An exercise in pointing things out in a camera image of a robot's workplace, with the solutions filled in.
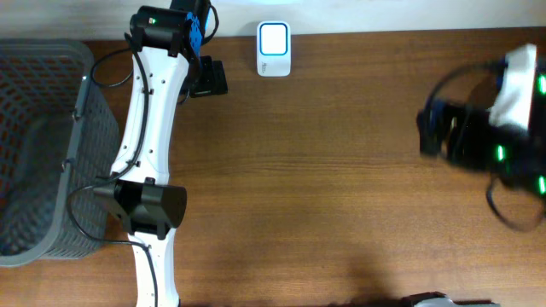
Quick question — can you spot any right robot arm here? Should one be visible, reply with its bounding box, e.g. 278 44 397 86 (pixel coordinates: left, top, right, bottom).
416 55 545 232

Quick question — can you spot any left black cable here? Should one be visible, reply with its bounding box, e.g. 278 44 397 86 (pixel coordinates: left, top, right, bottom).
66 3 221 307

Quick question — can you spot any black cable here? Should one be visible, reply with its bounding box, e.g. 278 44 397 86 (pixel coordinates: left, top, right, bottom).
66 3 221 307
426 61 546 234

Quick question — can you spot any grey plastic mesh basket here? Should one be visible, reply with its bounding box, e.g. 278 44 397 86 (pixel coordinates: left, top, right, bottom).
1 38 119 268

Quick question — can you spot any right black cable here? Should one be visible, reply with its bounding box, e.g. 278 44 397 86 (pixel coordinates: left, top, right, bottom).
426 61 546 234

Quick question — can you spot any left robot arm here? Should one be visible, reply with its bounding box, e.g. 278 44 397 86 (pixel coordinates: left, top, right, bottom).
93 1 227 306

